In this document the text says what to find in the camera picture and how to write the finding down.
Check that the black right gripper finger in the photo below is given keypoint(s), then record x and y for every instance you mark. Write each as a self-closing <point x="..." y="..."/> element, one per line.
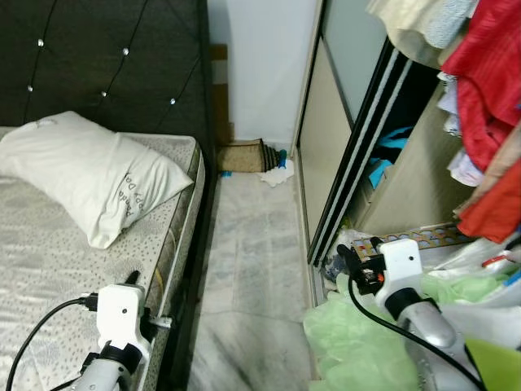
<point x="345" y="259"/>

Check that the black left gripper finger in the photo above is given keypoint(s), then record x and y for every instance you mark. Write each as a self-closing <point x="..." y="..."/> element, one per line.
<point x="134" y="278"/>

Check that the cream white pillow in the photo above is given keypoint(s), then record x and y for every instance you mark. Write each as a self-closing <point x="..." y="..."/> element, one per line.
<point x="81" y="171"/>

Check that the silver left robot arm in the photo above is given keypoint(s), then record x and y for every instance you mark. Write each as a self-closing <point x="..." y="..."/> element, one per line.
<point x="102" y="375"/>

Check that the patterned cardboard box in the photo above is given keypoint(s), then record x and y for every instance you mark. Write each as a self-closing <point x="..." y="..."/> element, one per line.
<point x="423" y="236"/>

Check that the pale green plastic bag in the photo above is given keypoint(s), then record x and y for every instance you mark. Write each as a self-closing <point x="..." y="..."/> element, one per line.
<point x="350" y="342"/>

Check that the grey quilted mattress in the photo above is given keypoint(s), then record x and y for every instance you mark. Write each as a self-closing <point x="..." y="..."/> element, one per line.
<point x="49" y="277"/>

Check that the white plastic shopping bag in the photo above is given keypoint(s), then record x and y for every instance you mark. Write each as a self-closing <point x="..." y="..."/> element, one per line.
<point x="468" y="257"/>

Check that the white crumpled tissue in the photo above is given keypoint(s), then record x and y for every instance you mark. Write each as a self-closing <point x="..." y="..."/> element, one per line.
<point x="277" y="173"/>

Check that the yellow green sheet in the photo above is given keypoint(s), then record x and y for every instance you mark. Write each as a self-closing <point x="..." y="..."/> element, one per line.
<point x="496" y="366"/>

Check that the beige sliding door wardrobe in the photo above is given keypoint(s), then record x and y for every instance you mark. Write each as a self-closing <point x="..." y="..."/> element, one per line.
<point x="321" y="122"/>

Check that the red orange cloth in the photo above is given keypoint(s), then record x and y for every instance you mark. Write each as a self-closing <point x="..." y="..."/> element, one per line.
<point x="492" y="208"/>

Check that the brown folded rug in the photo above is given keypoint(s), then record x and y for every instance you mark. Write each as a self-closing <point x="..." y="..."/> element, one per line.
<point x="244" y="155"/>

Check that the brown wooden board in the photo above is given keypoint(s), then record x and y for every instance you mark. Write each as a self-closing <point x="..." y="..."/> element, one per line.
<point x="220" y="90"/>

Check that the black tufted headboard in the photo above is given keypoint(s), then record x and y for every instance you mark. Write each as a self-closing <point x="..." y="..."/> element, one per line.
<point x="98" y="73"/>

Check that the cream folded cloth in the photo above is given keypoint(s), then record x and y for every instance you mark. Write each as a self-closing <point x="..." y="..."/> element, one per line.
<point x="403" y="28"/>

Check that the red hanging garment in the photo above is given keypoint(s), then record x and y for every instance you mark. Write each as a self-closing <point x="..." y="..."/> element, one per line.
<point x="488" y="57"/>

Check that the pale blue cloth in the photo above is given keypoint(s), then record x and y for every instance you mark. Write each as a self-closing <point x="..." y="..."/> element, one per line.
<point x="452" y="20"/>

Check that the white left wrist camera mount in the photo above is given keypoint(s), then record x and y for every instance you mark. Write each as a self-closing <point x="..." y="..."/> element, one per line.
<point x="118" y="314"/>

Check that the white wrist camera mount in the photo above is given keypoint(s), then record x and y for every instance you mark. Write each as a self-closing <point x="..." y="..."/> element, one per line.
<point x="400" y="265"/>
<point x="118" y="314"/>

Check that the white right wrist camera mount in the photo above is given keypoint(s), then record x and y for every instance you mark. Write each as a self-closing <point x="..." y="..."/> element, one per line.
<point x="400" y="265"/>

